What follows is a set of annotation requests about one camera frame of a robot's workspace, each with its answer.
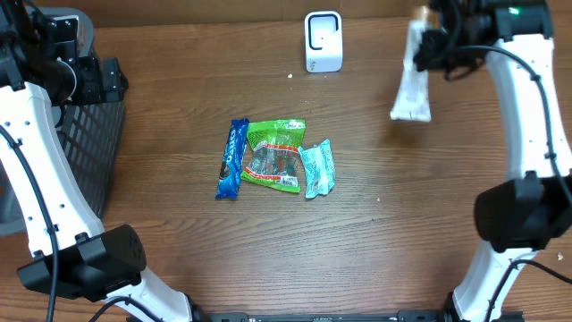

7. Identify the dark grey plastic basket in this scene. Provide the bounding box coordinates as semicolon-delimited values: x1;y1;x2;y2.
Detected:
0;5;129;236

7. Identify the green snack bag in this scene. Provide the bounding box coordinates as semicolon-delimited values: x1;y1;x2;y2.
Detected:
241;119;306;193

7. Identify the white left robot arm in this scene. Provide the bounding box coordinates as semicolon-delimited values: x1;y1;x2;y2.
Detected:
1;0;204;321

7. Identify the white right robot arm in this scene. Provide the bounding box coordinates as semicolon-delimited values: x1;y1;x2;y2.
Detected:
414;0;571;321

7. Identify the white bamboo print tube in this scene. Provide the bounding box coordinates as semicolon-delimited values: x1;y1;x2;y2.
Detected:
390;6;432;123

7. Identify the mint green wipes pack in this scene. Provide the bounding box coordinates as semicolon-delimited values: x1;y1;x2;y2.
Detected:
299;140;336;199

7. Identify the white barcode scanner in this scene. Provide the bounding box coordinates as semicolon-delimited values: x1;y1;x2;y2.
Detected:
304;11;343;73

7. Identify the blue Oreo cookie pack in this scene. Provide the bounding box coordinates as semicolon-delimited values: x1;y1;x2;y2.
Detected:
215;118;249;199

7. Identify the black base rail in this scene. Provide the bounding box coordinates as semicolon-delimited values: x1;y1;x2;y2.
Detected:
198;310;458;322

